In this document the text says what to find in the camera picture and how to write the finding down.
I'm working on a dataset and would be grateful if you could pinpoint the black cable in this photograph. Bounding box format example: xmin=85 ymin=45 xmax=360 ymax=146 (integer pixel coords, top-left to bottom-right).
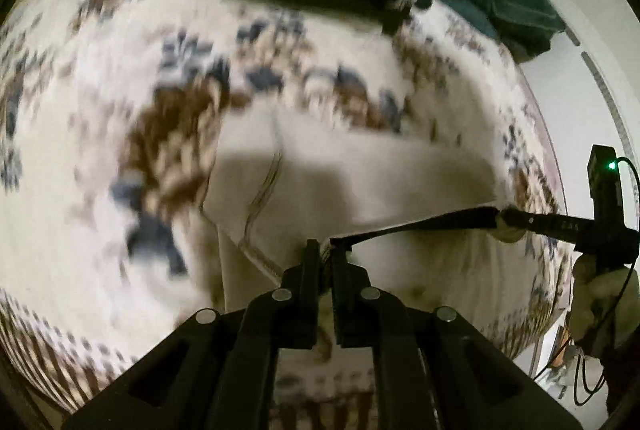
xmin=531 ymin=155 xmax=640 ymax=408

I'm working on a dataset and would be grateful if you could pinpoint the beige long sleeve shirt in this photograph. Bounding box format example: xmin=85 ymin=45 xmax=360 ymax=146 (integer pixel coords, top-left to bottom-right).
xmin=199 ymin=106 xmax=551 ymax=361

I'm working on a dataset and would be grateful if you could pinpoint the gloved right hand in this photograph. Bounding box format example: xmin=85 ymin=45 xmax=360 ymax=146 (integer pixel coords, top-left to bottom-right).
xmin=568 ymin=254 xmax=639 ymax=358

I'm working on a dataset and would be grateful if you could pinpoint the white curved headboard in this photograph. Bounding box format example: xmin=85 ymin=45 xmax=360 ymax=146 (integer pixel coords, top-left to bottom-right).
xmin=562 ymin=29 xmax=632 ymax=162

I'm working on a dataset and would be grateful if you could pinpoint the floral bed quilt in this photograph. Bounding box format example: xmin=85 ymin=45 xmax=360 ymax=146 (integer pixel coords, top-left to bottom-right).
xmin=1 ymin=0 xmax=562 ymax=413

